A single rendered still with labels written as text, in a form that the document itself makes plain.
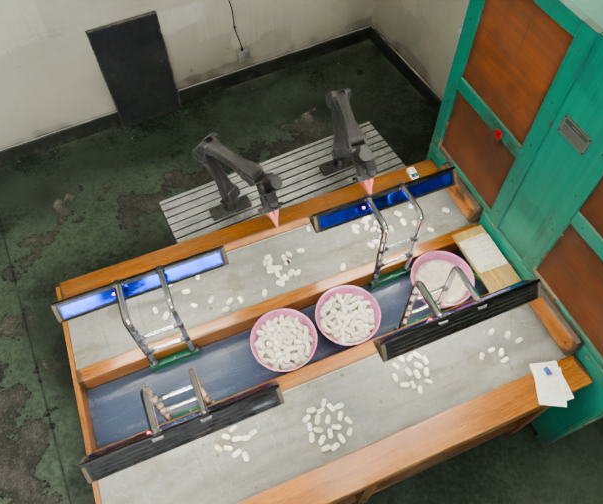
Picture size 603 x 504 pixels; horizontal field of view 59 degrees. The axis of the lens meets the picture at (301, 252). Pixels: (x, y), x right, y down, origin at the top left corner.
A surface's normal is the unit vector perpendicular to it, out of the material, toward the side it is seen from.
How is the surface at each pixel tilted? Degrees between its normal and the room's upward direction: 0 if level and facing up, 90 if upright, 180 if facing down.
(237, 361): 0
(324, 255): 0
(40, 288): 0
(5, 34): 90
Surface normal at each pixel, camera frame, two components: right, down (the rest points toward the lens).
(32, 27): 0.45, 0.75
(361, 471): -0.01, -0.54
